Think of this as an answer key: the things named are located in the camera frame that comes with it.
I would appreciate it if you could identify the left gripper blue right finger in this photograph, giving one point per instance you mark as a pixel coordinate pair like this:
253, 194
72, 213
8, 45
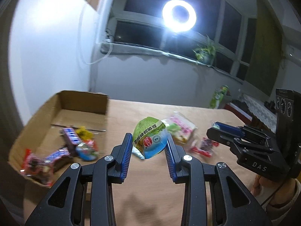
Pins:
232, 203

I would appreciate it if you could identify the green lid jelly cup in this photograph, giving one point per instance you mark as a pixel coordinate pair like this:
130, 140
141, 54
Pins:
150, 137

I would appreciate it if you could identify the small red candy packet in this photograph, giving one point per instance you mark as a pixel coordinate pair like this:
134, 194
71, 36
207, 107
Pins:
204, 146

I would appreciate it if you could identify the white ring light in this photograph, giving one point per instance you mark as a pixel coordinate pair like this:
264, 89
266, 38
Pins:
178, 16

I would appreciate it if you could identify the green snack bag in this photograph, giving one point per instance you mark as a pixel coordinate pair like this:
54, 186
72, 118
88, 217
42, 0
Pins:
218, 97

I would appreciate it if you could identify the person's right hand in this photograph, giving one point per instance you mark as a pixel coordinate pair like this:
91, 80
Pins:
274, 193

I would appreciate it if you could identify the brown cardboard box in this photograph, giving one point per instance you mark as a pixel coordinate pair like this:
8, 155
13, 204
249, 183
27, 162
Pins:
67, 108

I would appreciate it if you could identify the small Snickers bar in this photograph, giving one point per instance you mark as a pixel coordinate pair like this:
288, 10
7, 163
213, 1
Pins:
71, 138

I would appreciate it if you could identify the potted spider plant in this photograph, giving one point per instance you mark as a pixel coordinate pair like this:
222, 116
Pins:
206, 54

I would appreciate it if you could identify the dark red snack bag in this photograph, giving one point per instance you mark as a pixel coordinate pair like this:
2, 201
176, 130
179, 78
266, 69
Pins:
38, 169

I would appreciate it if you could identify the yellow candy packet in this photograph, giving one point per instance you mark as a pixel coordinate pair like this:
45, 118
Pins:
84, 134

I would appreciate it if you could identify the teal candy packet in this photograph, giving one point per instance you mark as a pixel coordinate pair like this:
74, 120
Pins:
137, 153

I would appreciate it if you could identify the large Snickers bar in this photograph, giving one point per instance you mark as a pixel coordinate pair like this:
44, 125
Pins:
58, 159

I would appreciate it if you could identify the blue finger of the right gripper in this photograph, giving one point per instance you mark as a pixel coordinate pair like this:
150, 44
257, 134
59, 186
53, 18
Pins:
234, 131
220, 136

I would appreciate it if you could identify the grey window sill cloth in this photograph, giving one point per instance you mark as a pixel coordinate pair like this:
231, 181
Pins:
126, 49

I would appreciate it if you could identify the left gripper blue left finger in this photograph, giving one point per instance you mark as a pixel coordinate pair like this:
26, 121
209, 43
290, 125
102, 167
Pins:
64, 204

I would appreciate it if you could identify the packaged sandwich bread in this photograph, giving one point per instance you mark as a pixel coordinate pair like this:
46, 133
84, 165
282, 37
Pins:
180, 128

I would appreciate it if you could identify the lace covered side table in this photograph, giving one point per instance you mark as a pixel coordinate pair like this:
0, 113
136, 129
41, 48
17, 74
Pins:
251, 110

